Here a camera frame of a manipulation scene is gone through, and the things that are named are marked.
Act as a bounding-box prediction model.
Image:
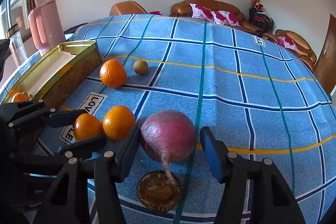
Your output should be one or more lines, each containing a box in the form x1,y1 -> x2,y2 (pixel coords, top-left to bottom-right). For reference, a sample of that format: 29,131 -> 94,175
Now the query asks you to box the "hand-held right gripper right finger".
200,126 -> 306,224

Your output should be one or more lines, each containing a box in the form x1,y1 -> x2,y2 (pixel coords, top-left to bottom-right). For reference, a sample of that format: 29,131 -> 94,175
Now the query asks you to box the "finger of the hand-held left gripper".
0,99 -> 87,129
8,135 -> 107,174

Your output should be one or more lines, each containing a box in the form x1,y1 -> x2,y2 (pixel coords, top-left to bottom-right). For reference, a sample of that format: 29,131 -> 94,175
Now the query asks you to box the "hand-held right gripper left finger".
34,126 -> 141,224

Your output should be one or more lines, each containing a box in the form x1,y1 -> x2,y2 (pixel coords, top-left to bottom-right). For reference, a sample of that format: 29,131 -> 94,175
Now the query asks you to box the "smooth orange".
102,105 -> 136,141
99,59 -> 127,88
73,113 -> 103,141

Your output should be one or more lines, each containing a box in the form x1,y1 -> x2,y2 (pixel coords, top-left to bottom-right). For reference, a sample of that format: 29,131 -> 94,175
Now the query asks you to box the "gold tin box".
0,40 -> 102,111

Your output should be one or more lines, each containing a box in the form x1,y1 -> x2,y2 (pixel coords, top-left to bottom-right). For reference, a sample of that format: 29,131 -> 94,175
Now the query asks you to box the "purple round radish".
140,109 -> 197,185

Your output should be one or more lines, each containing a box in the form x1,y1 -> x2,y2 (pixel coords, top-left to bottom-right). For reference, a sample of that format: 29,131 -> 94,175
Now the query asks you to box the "dark brown water chestnut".
137,170 -> 183,212

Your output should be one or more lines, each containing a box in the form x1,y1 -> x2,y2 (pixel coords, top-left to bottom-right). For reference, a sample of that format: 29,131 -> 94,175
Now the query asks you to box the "large bumpy mandarin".
11,92 -> 29,103

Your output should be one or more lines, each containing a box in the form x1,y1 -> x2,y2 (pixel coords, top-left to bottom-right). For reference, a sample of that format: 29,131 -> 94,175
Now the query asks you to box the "small brown kiwi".
133,60 -> 148,75

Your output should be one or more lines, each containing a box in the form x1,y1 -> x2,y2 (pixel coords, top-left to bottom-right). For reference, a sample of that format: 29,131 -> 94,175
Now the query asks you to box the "clear glass bottle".
7,24 -> 28,67

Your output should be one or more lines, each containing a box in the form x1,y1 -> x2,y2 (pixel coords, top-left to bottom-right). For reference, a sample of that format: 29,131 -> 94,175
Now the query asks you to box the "pink electric kettle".
28,0 -> 66,56

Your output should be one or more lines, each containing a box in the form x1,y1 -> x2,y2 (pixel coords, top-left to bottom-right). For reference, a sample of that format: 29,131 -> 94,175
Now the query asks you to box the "window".
0,0 -> 33,41

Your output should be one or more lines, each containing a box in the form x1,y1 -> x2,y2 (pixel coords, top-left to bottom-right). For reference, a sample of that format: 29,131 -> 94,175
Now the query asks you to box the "plain brown leather armchair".
109,0 -> 148,17

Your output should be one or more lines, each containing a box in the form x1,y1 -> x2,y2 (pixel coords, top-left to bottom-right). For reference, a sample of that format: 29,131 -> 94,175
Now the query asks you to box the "floral pink pillow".
189,4 -> 219,21
278,36 -> 299,52
214,10 -> 240,27

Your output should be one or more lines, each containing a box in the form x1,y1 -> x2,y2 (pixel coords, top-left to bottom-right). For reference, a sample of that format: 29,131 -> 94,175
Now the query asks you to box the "tufted brown leather armchair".
262,29 -> 317,72

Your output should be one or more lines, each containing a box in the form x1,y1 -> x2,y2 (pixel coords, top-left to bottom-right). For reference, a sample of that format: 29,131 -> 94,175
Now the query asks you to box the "stack of dark chairs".
248,5 -> 274,34

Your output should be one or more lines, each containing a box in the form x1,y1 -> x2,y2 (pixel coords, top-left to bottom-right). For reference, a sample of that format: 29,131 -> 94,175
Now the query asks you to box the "brown wooden door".
314,22 -> 336,94

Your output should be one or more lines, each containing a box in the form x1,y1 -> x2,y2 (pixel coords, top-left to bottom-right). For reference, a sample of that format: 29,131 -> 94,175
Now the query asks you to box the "brown leather sofa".
169,0 -> 263,35

